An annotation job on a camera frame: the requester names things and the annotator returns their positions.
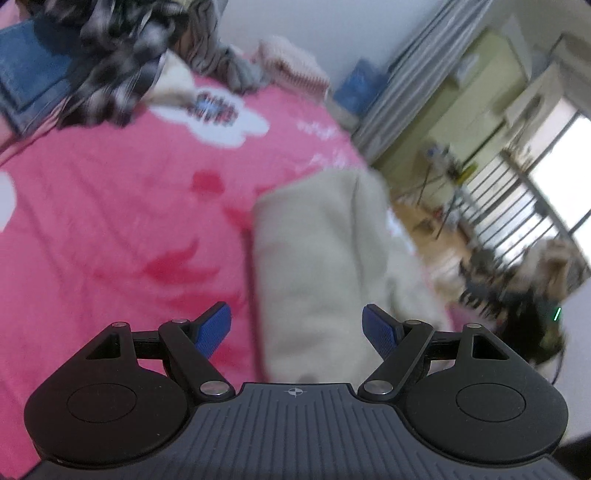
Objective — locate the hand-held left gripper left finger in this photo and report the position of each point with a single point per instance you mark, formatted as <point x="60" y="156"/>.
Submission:
<point x="212" y="328"/>

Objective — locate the blue jeans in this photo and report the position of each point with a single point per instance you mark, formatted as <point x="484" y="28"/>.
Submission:
<point x="32" y="74"/>

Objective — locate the blue water bottle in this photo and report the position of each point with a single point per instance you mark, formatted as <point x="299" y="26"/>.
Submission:
<point x="360" y="85"/>

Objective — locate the pink checkered folded blanket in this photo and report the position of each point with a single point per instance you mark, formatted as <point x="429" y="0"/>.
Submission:
<point x="295" y="62"/>

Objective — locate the white water dispenser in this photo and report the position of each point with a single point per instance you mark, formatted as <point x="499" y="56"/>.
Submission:
<point x="344" y="113"/>

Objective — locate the beige zip jacket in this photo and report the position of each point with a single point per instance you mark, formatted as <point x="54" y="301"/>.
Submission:
<point x="323" y="258"/>

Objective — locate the black white plaid shirt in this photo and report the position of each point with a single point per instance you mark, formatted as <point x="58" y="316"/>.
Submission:
<point x="120" y="64"/>

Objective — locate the grey curtain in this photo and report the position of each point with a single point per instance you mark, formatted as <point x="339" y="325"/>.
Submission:
<point x="415" y="78"/>

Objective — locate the beige bundle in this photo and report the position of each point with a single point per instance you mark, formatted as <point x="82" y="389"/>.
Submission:
<point x="551" y="263"/>

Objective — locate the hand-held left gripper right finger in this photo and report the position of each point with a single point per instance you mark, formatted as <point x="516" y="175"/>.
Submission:
<point x="381" y="332"/>

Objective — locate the grey hoodie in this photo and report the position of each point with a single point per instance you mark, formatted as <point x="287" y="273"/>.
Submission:
<point x="203" y="32"/>

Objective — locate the balcony window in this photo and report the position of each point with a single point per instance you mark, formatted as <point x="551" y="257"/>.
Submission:
<point x="531" y="184"/>

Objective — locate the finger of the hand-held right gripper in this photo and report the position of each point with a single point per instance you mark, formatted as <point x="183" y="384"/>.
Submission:
<point x="482" y="297"/>

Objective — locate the white fleece garment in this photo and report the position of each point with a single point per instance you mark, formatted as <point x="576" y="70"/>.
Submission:
<point x="173" y="81"/>

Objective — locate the folding table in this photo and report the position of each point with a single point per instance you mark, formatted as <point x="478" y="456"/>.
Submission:
<point x="443" y="170"/>

